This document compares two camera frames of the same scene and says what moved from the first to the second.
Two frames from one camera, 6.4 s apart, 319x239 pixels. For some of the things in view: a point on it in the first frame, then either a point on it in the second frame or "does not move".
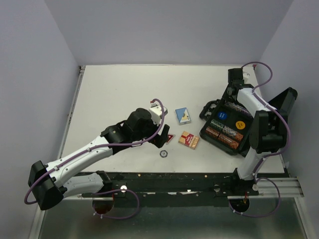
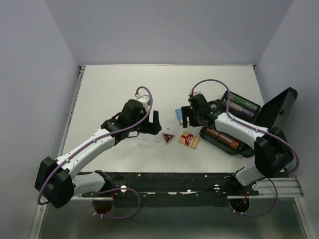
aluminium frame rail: (267, 187) does not move
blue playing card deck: (183, 116) does not move
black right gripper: (227, 97) to (187, 111)
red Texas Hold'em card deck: (189, 139) does not move
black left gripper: (159, 141) to (153, 128)
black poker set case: (228, 125) does not move
